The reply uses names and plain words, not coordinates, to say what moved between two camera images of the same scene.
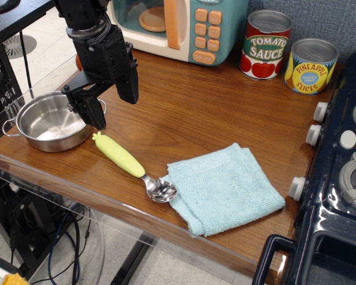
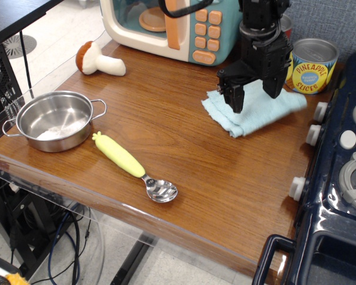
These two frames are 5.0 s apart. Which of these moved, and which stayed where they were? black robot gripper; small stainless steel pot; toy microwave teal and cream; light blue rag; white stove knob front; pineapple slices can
Moved: light blue rag; black robot gripper
Stayed: small stainless steel pot; white stove knob front; pineapple slices can; toy microwave teal and cream
